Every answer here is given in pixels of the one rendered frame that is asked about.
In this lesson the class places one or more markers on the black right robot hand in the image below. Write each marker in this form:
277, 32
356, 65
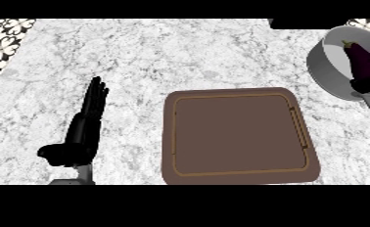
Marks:
362, 85

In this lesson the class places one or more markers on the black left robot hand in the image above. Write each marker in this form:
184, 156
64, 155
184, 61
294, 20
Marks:
86, 129

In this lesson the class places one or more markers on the dark purple eggplant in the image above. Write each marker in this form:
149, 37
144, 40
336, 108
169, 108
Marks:
357, 59

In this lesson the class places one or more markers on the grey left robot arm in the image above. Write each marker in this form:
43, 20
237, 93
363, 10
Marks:
83, 174

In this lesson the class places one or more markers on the grey round pot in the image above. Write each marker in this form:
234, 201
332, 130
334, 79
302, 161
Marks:
323, 71

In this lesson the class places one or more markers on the brown square tray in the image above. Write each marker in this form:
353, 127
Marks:
239, 136

